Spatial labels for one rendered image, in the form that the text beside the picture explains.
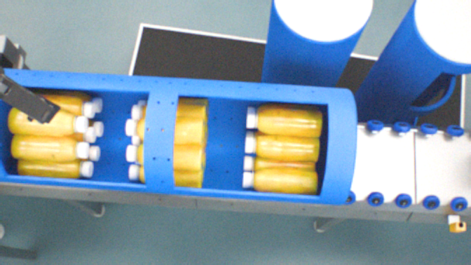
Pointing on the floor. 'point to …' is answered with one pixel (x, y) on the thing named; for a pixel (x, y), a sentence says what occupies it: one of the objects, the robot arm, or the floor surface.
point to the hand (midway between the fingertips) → (15, 85)
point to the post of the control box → (17, 253)
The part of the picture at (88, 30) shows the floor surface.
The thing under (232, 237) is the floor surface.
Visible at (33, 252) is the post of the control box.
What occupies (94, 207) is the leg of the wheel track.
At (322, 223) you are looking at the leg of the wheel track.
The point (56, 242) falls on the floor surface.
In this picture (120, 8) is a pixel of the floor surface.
